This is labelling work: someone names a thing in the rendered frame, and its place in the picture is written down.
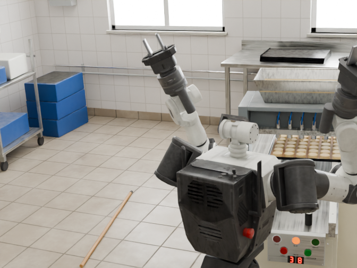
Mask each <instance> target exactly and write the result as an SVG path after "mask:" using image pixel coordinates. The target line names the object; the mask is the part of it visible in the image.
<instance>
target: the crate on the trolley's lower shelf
mask: <svg viewBox="0 0 357 268"><path fill-rule="evenodd" d="M0 131H1V138H2V145H3V148H4V147H5V146H7V145H8V144H10V143H11V142H13V141H14V140H16V139H18V138H19V137H21V136H22V135H23V134H25V133H26V132H28V131H29V122H28V115H27V113H16V112H0Z"/></svg>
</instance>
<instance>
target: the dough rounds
mask: <svg viewBox="0 0 357 268"><path fill-rule="evenodd" d="M270 155H274V156H276V157H298V158H320V159H332V160H340V159H341V155H340V152H339V148H338V144H337V142H336V140H335V137H328V141H327V142H326V143H325V142H324V140H323V136H316V141H315V142H312V140H311V136H304V140H303V141H300V139H299V135H293V138H292V140H291V141H289V140H288V138H287V135H281V138H280V140H277V139H275V142H274V145H273V148H272V150H271V153H270Z"/></svg>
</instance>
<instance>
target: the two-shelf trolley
mask: <svg viewBox="0 0 357 268"><path fill-rule="evenodd" d="M28 43H29V51H30V55H26V57H30V59H31V67H32V71H28V72H26V73H24V74H22V75H20V76H18V77H16V78H13V79H11V80H7V82H5V83H2V84H0V91H1V90H3V89H5V88H7V87H9V86H11V85H14V84H16V83H18V82H20V81H22V80H24V79H26V78H29V77H31V76H33V83H34V88H35V96H36V104H37V112H38V120H39V128H34V127H29V131H28V132H26V133H25V134H23V135H22V136H21V137H19V138H18V139H16V140H14V141H13V142H11V143H10V144H8V145H7V146H5V147H4V148H3V145H2V138H1V131H0V160H1V170H2V171H6V170H7V169H8V166H9V165H8V162H7V161H6V154H8V153H9V152H11V151H12V150H14V149H16V148H17V147H19V146H20V145H22V144H23V143H25V142H26V141H28V140H29V139H31V138H32V137H34V136H35V135H37V136H38V140H37V142H38V145H40V146H42V145H43V144H44V138H43V124H42V119H41V110H40V102H39V94H38V86H37V78H36V69H35V61H34V57H36V56H35V55H34V54H33V48H32V40H31V39H28Z"/></svg>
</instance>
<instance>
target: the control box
mask: <svg viewBox="0 0 357 268"><path fill-rule="evenodd" d="M274 236H279V237H280V242H274V241H273V237H274ZM295 237H297V238H299V240H300V242H299V243H298V244H294V243H293V242H292V239H293V238H295ZM313 239H318V240H319V245H318V246H314V245H313V244H312V240H313ZM267 240H268V261H273V262H285V263H290V257H293V263H296V264H308V265H319V266H325V245H326V234H325V233H314V232H301V231H287V230H274V229H272V230H271V233H270V235H269V236H268V237H267ZM283 247H284V248H286V249H287V253H286V254H282V253H281V252H280V250H281V248H283ZM307 249H308V250H310V251H311V256H305V254H304V251H305V250H307ZM299 257H301V258H302V260H301V261H302V263H298V258H299Z"/></svg>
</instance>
